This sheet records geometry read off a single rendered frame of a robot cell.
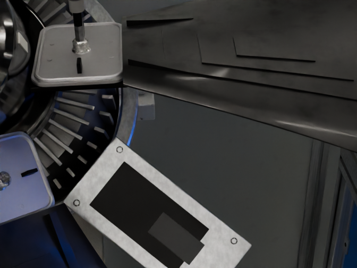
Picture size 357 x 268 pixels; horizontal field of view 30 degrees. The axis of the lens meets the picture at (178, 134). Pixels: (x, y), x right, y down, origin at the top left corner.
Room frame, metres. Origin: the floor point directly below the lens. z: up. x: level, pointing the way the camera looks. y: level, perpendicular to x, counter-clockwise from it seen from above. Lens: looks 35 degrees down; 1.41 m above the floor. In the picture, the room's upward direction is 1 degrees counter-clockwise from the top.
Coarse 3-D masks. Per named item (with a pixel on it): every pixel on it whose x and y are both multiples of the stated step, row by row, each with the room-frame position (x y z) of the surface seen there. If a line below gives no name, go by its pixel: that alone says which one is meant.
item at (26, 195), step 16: (0, 144) 0.40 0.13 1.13; (16, 144) 0.41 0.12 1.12; (32, 144) 0.41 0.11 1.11; (0, 160) 0.39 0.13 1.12; (16, 160) 0.39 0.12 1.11; (32, 160) 0.40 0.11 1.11; (16, 176) 0.38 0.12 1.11; (32, 176) 0.39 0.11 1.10; (0, 192) 0.36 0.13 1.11; (16, 192) 0.37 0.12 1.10; (32, 192) 0.38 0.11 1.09; (48, 192) 0.39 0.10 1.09; (0, 208) 0.35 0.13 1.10; (16, 208) 0.36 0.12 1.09; (32, 208) 0.37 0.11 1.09; (0, 224) 0.34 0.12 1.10
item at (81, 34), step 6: (72, 0) 0.43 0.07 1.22; (78, 0) 0.43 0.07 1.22; (72, 6) 0.43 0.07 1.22; (78, 6) 0.43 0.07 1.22; (72, 12) 0.43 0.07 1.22; (78, 12) 0.43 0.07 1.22; (78, 18) 0.43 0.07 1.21; (78, 24) 0.43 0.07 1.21; (78, 30) 0.43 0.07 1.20; (78, 36) 0.43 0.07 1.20
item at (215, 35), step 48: (240, 0) 0.49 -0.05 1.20; (288, 0) 0.48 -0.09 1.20; (336, 0) 0.48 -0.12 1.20; (144, 48) 0.42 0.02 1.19; (192, 48) 0.42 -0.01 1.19; (240, 48) 0.42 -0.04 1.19; (288, 48) 0.42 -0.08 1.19; (336, 48) 0.42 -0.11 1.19; (192, 96) 0.37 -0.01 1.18; (240, 96) 0.38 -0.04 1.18; (288, 96) 0.38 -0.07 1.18; (336, 96) 0.38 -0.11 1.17; (336, 144) 0.35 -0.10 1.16
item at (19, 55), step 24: (0, 0) 0.39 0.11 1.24; (0, 24) 0.38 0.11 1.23; (24, 24) 0.44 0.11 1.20; (0, 48) 0.37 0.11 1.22; (0, 72) 0.36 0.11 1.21; (24, 72) 0.40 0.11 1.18; (0, 96) 0.36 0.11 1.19; (24, 96) 0.41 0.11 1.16; (48, 96) 0.45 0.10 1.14; (0, 120) 0.39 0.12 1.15; (24, 120) 0.43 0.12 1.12
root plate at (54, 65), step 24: (72, 24) 0.47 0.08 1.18; (96, 24) 0.48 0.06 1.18; (120, 24) 0.47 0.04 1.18; (48, 48) 0.44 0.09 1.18; (96, 48) 0.44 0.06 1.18; (120, 48) 0.43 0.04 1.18; (48, 72) 0.40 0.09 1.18; (72, 72) 0.40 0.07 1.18; (96, 72) 0.40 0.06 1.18; (120, 72) 0.40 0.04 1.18
